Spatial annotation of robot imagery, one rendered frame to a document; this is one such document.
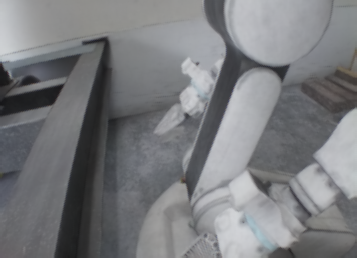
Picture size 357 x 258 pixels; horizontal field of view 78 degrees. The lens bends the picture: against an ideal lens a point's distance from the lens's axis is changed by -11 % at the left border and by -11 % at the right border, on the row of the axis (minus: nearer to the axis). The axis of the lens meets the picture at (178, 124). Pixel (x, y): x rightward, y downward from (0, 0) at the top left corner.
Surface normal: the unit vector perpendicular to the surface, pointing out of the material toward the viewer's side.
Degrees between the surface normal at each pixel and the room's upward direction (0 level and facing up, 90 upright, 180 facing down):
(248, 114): 90
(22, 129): 90
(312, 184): 45
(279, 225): 67
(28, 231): 0
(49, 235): 0
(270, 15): 89
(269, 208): 82
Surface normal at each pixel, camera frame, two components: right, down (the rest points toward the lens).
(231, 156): 0.11, 0.52
